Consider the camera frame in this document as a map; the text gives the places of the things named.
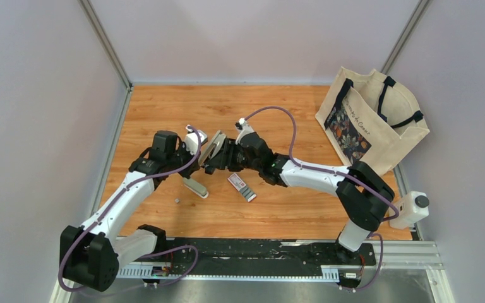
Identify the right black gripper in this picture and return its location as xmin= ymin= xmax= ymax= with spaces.
xmin=208 ymin=138 xmax=261 ymax=173

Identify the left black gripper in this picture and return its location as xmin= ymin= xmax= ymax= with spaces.
xmin=166 ymin=141 xmax=201 ymax=180

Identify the grey-green stapler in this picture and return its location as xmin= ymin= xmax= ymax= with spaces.
xmin=183 ymin=178 xmax=209 ymax=199

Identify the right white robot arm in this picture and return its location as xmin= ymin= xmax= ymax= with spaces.
xmin=201 ymin=133 xmax=395 ymax=264

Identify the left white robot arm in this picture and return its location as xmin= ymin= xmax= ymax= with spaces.
xmin=57 ymin=125 xmax=208 ymax=292

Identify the red white staple box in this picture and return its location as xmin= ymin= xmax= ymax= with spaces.
xmin=227 ymin=172 xmax=256 ymax=202

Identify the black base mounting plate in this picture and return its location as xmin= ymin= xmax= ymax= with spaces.
xmin=146 ymin=237 xmax=379 ymax=287

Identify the cream floral tote bag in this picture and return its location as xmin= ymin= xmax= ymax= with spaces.
xmin=315 ymin=67 xmax=430 ymax=175

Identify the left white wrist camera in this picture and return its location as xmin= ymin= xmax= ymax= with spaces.
xmin=183 ymin=124 xmax=208 ymax=155

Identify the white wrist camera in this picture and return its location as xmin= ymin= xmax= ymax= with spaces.
xmin=183 ymin=124 xmax=208 ymax=155
xmin=235 ymin=118 xmax=255 ymax=144

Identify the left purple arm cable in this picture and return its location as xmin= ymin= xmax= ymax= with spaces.
xmin=57 ymin=124 xmax=203 ymax=294

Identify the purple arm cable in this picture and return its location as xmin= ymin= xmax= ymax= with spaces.
xmin=57 ymin=124 xmax=203 ymax=294
xmin=242 ymin=106 xmax=400 ymax=292

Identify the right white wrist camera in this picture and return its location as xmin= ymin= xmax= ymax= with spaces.
xmin=235 ymin=118 xmax=255 ymax=144

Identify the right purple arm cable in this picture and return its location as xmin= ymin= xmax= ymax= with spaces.
xmin=242 ymin=106 xmax=400 ymax=292

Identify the aluminium frame rail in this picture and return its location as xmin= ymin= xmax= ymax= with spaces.
xmin=56 ymin=237 xmax=455 ymax=302

